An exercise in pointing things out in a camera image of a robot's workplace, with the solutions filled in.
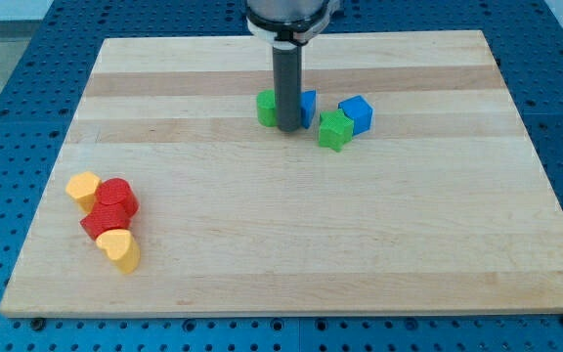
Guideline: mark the green circle block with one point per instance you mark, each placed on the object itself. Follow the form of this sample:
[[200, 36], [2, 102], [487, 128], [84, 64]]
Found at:
[[266, 108]]

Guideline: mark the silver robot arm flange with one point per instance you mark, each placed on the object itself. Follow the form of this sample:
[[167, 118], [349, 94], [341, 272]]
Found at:
[[286, 24]]

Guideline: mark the red circle block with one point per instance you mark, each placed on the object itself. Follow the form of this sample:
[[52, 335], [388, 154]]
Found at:
[[117, 191]]

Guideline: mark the green star block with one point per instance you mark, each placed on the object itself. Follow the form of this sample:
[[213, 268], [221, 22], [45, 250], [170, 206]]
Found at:
[[335, 129]]

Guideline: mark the blue block behind rod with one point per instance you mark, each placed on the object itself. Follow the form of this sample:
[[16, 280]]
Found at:
[[308, 107]]

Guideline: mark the blue cube block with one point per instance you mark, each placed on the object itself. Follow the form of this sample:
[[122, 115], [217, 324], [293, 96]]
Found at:
[[360, 111]]

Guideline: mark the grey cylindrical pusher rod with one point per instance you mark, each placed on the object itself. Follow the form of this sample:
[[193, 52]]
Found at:
[[287, 87]]

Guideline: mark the yellow heart block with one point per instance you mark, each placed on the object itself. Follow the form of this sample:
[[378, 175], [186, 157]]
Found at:
[[121, 249]]

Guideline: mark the red star block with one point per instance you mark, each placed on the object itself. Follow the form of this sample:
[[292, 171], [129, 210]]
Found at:
[[104, 218]]

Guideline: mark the yellow hexagon block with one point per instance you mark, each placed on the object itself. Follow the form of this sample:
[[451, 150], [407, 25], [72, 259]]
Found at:
[[82, 187]]

